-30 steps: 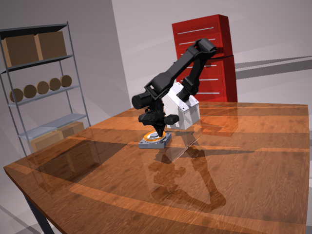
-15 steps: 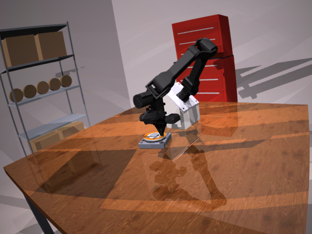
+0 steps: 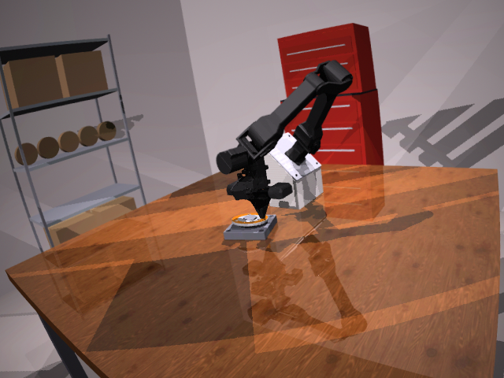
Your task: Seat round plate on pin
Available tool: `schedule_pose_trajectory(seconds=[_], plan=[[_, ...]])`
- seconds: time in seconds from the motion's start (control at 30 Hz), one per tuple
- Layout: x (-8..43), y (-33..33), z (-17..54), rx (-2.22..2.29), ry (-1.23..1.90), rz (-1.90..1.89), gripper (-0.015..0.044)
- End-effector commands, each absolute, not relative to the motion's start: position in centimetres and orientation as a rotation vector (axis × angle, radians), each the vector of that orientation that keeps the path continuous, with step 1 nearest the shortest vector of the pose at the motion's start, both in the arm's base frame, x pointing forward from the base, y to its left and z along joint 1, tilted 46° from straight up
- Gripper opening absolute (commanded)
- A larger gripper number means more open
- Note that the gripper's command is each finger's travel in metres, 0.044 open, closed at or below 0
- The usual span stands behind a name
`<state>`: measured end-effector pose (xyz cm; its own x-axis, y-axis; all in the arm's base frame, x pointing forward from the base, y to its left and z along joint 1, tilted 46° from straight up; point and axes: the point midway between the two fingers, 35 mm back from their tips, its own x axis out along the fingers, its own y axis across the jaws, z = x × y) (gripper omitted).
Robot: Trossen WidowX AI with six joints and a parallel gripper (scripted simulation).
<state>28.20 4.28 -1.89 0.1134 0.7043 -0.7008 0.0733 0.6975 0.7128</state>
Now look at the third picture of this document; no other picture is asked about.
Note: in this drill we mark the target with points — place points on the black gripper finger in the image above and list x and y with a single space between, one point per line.
255 203
263 205

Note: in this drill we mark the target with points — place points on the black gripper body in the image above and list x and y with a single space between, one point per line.
276 191

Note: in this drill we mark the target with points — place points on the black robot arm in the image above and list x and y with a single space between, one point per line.
268 130

